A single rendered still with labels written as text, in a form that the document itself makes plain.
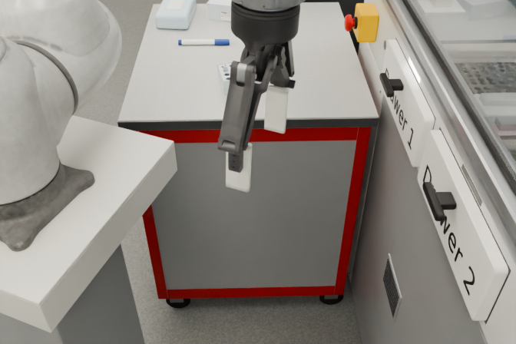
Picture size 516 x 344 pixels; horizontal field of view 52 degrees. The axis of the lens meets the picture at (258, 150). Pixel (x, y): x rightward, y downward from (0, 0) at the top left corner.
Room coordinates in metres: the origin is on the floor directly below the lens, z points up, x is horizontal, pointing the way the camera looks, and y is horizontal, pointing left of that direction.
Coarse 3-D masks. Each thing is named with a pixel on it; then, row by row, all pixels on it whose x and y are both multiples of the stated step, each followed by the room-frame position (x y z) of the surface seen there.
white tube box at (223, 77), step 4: (220, 64) 1.13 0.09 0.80; (228, 64) 1.13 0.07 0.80; (220, 68) 1.12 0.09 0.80; (228, 68) 1.12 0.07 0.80; (220, 72) 1.09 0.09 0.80; (224, 72) 1.10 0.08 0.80; (228, 72) 1.10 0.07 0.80; (220, 76) 1.09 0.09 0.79; (224, 76) 1.08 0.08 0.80; (228, 76) 1.08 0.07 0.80; (220, 80) 1.09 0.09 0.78; (224, 80) 1.06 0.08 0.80; (228, 80) 1.06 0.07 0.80; (220, 84) 1.10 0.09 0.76; (224, 84) 1.05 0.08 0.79; (228, 84) 1.06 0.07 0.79; (272, 84) 1.08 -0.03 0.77; (224, 88) 1.05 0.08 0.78; (228, 88) 1.06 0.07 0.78; (224, 92) 1.05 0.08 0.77
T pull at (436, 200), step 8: (424, 184) 0.58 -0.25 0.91; (424, 192) 0.58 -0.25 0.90; (432, 192) 0.56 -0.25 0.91; (440, 192) 0.56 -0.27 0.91; (448, 192) 0.56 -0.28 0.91; (432, 200) 0.55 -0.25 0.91; (440, 200) 0.55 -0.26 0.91; (448, 200) 0.55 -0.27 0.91; (432, 208) 0.53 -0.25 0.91; (440, 208) 0.53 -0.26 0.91; (448, 208) 0.54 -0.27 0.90; (440, 216) 0.52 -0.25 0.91
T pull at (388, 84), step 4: (380, 76) 0.89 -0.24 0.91; (384, 76) 0.89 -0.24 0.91; (380, 80) 0.89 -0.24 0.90; (384, 80) 0.87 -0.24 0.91; (388, 80) 0.87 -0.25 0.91; (392, 80) 0.87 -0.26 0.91; (396, 80) 0.87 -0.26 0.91; (400, 80) 0.87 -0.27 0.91; (384, 84) 0.86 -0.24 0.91; (388, 84) 0.86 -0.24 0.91; (392, 84) 0.86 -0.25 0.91; (396, 84) 0.86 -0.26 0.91; (400, 84) 0.86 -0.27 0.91; (384, 88) 0.86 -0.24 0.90; (388, 88) 0.84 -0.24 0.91; (392, 88) 0.85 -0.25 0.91; (396, 88) 0.85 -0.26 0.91; (400, 88) 0.85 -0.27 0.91; (388, 92) 0.83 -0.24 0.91; (392, 92) 0.83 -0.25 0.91; (388, 96) 0.83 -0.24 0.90; (392, 96) 0.83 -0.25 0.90
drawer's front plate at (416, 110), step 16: (400, 48) 0.97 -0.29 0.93; (384, 64) 1.00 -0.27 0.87; (400, 64) 0.90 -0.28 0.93; (400, 96) 0.86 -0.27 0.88; (416, 96) 0.79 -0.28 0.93; (416, 112) 0.77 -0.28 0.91; (400, 128) 0.83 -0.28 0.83; (416, 128) 0.75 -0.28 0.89; (432, 128) 0.72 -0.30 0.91; (416, 144) 0.73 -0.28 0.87; (416, 160) 0.72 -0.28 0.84
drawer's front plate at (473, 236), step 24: (432, 144) 0.67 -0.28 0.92; (432, 168) 0.65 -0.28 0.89; (456, 168) 0.60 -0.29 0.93; (456, 192) 0.55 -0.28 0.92; (432, 216) 0.60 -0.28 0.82; (456, 216) 0.53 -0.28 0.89; (480, 216) 0.50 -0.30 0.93; (456, 240) 0.51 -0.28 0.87; (480, 240) 0.46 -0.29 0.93; (456, 264) 0.49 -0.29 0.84; (480, 264) 0.44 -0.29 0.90; (504, 264) 0.42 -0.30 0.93; (480, 288) 0.42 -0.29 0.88; (480, 312) 0.41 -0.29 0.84
